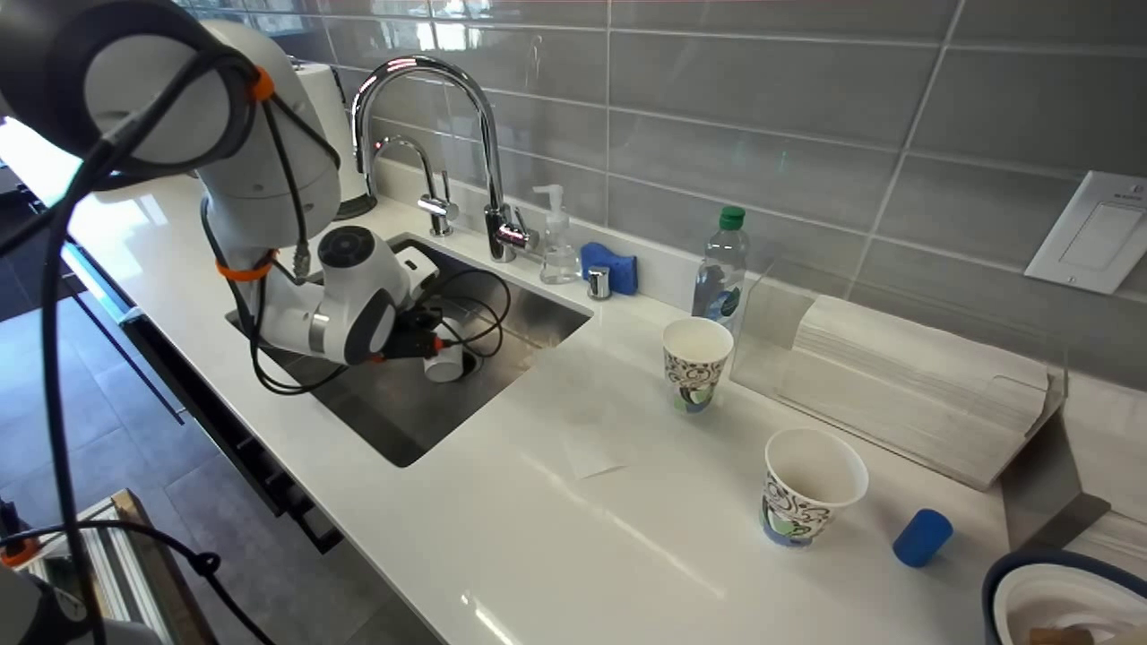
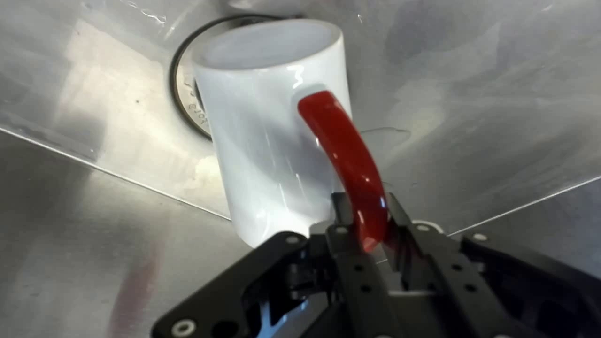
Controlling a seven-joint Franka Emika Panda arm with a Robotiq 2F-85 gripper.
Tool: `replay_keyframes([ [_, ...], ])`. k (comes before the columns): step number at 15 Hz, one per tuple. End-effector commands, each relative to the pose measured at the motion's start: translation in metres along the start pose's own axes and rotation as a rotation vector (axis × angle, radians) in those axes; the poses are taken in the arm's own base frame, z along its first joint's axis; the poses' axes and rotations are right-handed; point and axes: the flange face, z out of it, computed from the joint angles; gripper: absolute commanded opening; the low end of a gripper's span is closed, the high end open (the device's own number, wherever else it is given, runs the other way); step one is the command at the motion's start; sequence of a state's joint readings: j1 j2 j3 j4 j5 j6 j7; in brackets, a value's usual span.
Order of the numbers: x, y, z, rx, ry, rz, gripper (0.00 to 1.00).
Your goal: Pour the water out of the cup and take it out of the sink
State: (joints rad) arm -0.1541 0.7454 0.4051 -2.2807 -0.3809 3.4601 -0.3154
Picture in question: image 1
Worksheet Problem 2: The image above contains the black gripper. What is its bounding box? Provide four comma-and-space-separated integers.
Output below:
378, 289, 464, 366

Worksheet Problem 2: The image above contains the stainless steel sink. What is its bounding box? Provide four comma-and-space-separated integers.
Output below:
228, 232, 594, 468

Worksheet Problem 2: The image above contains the narrow printed paper cup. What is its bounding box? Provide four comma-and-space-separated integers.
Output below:
661, 316, 740, 410

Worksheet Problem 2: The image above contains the green capped water bottle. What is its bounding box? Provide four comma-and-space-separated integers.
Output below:
690, 205, 753, 336

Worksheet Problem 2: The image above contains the wide printed paper cup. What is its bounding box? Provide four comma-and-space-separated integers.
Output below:
759, 427, 873, 549

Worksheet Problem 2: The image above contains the small chrome faucet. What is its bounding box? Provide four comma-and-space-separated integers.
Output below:
370, 130, 464, 241

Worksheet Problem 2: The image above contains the metal paper towel holder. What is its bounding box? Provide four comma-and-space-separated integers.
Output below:
334, 188, 380, 223

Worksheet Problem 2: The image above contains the clear soap pump bottle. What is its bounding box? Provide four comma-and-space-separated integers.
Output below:
532, 182, 582, 286

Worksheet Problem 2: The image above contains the tall chrome faucet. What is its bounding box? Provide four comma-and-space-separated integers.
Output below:
347, 54, 538, 266

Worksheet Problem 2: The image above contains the blue sponge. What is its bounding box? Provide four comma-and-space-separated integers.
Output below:
579, 241, 643, 302

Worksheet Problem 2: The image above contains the dark cabinet front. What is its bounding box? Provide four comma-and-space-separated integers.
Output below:
50, 237, 353, 556

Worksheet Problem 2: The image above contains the white paper towel roll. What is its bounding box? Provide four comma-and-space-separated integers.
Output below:
293, 62, 370, 205

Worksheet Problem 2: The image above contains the grey folded drying mat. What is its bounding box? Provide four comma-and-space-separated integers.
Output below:
729, 278, 1116, 551

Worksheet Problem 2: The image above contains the small blue cap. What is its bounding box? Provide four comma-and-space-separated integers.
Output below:
889, 505, 956, 568

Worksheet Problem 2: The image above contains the blue rimmed bowl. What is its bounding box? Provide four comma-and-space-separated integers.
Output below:
980, 544, 1147, 645

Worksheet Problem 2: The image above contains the camera tripod with cable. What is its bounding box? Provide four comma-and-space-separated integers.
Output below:
0, 487, 279, 645

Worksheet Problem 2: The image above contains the white wall outlet plate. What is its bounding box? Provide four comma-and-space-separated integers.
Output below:
1021, 168, 1147, 297

